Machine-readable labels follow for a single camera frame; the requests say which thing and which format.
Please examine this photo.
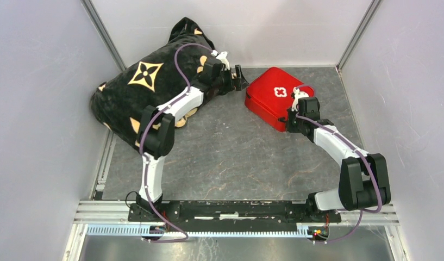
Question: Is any red medicine kit case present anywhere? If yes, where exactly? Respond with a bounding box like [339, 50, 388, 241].
[245, 67, 315, 132]

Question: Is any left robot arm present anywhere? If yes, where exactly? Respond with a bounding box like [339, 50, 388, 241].
[136, 58, 249, 222]

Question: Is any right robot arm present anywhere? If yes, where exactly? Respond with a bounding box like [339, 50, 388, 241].
[286, 97, 391, 222]

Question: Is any black pillow with gold flowers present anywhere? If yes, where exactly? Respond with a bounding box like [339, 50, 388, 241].
[90, 17, 216, 151]

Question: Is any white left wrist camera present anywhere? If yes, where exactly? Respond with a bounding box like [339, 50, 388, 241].
[211, 50, 230, 70]

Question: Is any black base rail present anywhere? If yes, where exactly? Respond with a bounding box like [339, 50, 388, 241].
[126, 200, 342, 233]

